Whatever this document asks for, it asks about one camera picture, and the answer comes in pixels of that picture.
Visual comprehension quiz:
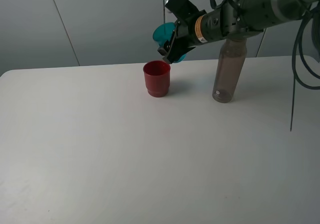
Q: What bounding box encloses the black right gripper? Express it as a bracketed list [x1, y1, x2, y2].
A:
[157, 0, 208, 64]

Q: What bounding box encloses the teal translucent plastic cup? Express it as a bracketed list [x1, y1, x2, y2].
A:
[152, 21, 188, 64]

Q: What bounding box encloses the black camera cable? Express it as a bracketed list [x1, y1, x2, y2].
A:
[208, 0, 320, 132]

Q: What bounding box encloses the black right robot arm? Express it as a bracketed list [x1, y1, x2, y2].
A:
[158, 0, 319, 64]

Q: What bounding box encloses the brown translucent water bottle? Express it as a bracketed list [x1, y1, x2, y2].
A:
[212, 38, 247, 103]

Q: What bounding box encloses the red plastic cup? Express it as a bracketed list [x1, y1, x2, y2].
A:
[143, 60, 171, 98]

